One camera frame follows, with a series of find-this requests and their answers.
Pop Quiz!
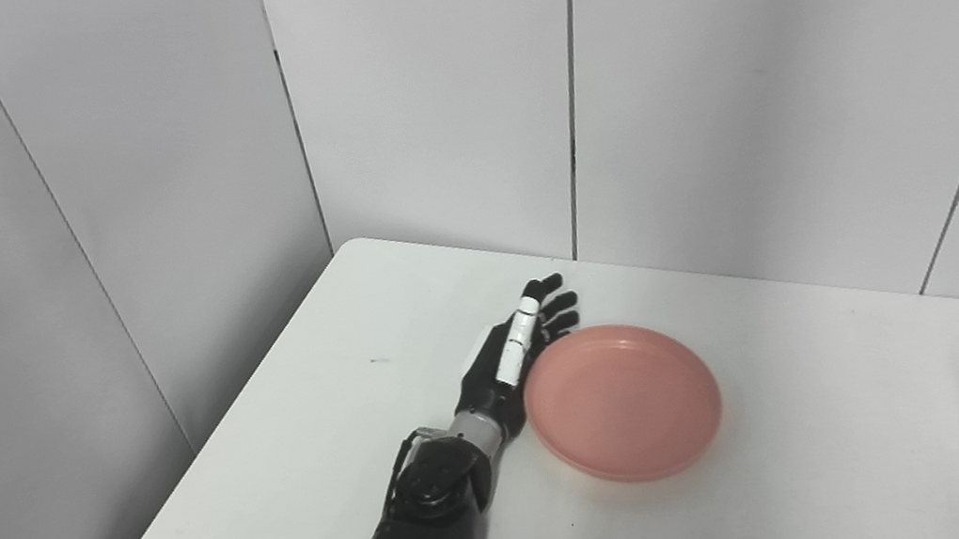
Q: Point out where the pink round plate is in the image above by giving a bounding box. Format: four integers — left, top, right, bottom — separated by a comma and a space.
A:
514, 309, 733, 499

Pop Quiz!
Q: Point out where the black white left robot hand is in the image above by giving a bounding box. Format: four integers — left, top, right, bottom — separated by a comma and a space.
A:
437, 270, 599, 449

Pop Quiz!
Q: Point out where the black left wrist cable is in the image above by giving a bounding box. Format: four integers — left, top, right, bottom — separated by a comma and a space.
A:
374, 424, 459, 517

